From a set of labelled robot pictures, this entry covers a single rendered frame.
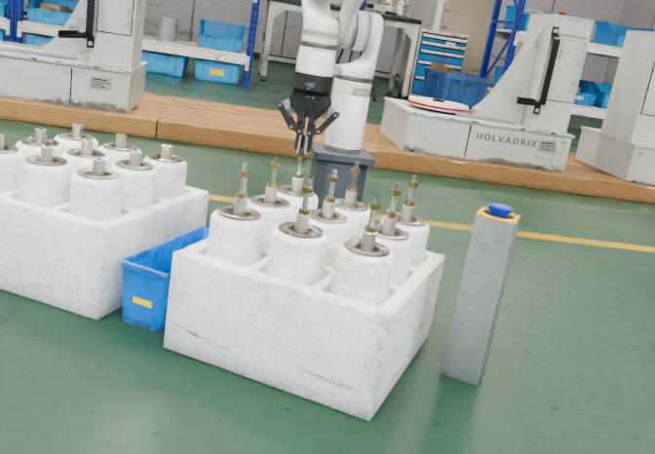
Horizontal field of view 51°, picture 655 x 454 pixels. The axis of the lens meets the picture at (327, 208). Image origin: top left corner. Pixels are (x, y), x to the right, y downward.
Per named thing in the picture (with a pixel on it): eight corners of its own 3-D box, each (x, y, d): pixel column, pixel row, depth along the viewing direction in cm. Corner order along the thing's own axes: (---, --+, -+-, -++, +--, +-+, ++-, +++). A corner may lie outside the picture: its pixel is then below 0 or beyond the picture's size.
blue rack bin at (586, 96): (531, 94, 646) (537, 72, 641) (569, 100, 653) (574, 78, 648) (556, 101, 599) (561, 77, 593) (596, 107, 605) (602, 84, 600)
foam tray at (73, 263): (64, 225, 174) (69, 156, 170) (201, 264, 163) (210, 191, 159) (-67, 268, 138) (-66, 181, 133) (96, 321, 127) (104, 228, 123)
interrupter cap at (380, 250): (362, 240, 117) (363, 236, 117) (398, 254, 112) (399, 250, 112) (333, 246, 111) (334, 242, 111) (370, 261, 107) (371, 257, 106)
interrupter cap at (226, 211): (265, 223, 117) (265, 219, 117) (220, 221, 115) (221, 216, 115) (255, 210, 124) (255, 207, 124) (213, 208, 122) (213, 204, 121)
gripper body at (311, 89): (288, 66, 132) (282, 115, 134) (332, 74, 131) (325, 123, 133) (297, 65, 139) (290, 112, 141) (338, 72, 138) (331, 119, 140)
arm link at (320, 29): (288, 41, 135) (314, 47, 129) (299, -41, 132) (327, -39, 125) (317, 45, 140) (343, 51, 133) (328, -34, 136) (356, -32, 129)
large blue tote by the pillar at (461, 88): (415, 109, 601) (423, 66, 592) (459, 115, 611) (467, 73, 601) (435, 119, 554) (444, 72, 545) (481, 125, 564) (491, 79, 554)
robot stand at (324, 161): (292, 251, 182) (309, 140, 175) (346, 257, 185) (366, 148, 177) (296, 272, 168) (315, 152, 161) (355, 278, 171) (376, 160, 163)
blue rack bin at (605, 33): (589, 44, 642) (595, 20, 637) (627, 51, 647) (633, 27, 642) (615, 47, 594) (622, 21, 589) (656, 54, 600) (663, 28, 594)
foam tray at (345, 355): (263, 284, 157) (274, 209, 152) (429, 335, 144) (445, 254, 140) (162, 348, 121) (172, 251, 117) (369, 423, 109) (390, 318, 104)
